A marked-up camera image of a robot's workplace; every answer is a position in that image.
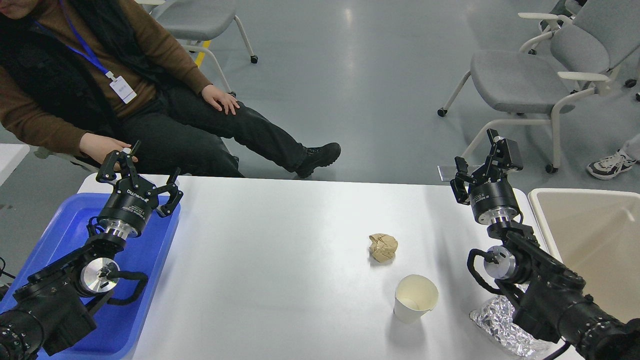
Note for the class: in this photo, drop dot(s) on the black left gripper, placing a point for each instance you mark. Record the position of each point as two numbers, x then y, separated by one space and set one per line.
131 203

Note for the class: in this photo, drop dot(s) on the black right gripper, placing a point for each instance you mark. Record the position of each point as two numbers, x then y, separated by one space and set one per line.
486 189

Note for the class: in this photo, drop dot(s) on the white paper cup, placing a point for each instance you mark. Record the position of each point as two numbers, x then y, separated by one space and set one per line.
414 296

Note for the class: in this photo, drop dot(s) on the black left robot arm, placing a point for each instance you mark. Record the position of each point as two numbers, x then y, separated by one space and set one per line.
55 309

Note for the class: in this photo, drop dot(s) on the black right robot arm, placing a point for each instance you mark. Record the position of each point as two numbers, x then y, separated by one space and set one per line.
547 296

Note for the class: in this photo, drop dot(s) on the grey chair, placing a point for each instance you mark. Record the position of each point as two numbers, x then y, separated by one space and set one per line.
550 22
198 22
578 57

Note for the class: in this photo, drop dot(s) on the seated person in brown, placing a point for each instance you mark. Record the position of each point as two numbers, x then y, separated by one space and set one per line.
89 77

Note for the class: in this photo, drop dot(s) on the person in light trousers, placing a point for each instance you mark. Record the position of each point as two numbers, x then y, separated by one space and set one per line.
621 161

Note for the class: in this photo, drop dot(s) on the crumpled brown paper ball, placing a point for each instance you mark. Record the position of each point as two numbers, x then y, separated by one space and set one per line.
383 247

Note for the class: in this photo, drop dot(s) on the beige plastic bin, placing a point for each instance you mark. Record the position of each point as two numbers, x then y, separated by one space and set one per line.
595 233

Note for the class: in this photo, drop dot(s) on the white side table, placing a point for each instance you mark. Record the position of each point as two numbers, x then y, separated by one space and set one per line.
11 155

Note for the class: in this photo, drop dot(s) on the crumpled aluminium foil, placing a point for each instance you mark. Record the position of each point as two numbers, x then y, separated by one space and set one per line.
495 319

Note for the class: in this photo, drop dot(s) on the grey chair left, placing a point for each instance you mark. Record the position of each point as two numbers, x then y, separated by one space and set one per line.
198 22

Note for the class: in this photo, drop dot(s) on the grey chair far right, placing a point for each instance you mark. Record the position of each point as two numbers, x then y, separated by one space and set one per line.
550 22

